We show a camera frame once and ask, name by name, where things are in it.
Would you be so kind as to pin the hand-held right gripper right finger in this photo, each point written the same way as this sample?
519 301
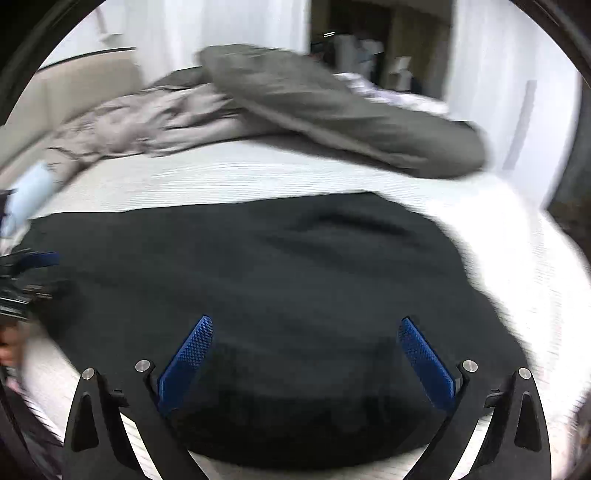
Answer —
425 357

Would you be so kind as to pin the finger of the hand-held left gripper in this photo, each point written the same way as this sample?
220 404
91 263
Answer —
41 259

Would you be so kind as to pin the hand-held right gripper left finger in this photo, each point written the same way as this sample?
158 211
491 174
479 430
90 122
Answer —
187 355

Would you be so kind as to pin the black pants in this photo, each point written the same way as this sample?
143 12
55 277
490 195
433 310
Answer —
277 277

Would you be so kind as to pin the person's left hand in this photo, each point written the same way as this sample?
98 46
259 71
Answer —
9 350

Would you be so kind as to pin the light blue pillow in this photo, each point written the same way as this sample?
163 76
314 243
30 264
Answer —
27 194

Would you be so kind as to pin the light grey crumpled sheet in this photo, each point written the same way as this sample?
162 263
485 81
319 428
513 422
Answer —
138 120

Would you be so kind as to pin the beige padded headboard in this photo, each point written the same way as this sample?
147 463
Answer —
69 87

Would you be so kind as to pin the white textured bed mattress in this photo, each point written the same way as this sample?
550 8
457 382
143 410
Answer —
277 170

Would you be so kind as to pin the purple patterned quilt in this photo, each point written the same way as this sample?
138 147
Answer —
392 94

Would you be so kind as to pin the dark grey duvet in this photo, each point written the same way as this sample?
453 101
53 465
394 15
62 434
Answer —
323 106

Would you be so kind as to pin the small white stand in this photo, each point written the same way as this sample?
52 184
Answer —
400 74

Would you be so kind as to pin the white curtain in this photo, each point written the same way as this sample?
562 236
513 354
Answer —
207 23

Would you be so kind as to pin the white wardrobe door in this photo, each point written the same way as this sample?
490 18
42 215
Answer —
489 69

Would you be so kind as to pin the white chair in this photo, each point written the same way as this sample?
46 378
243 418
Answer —
358 53

